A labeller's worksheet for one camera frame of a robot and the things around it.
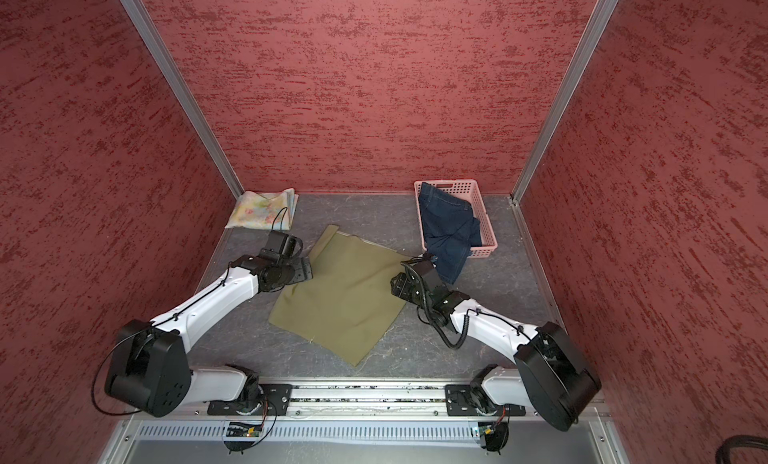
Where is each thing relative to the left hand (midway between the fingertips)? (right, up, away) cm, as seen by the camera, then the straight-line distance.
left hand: (296, 277), depth 88 cm
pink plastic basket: (+61, +30, +33) cm, 75 cm away
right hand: (+30, -4, -1) cm, 31 cm away
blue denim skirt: (+50, +14, +20) cm, 56 cm away
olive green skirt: (+15, -9, +2) cm, 18 cm away
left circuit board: (-10, -35, -15) cm, 39 cm away
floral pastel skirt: (-23, +21, +24) cm, 40 cm away
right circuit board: (+54, -35, -16) cm, 66 cm away
